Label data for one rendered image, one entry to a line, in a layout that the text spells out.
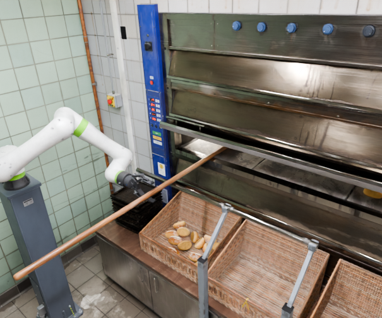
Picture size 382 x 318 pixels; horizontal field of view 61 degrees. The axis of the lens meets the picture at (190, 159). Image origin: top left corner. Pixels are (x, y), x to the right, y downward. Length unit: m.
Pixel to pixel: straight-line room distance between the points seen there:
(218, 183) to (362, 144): 0.98
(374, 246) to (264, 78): 1.05
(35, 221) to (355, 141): 1.90
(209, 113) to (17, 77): 1.38
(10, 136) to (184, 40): 1.43
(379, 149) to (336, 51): 0.49
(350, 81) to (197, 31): 0.91
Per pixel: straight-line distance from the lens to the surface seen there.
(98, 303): 2.98
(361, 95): 1.68
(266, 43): 1.82
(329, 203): 1.94
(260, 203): 2.15
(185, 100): 2.22
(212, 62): 2.02
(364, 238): 2.00
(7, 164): 1.97
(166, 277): 2.25
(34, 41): 2.70
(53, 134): 1.86
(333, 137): 1.78
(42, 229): 2.37
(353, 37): 1.67
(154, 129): 2.47
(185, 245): 2.37
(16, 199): 2.20
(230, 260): 2.25
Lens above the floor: 2.22
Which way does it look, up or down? 27 degrees down
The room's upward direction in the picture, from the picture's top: 2 degrees counter-clockwise
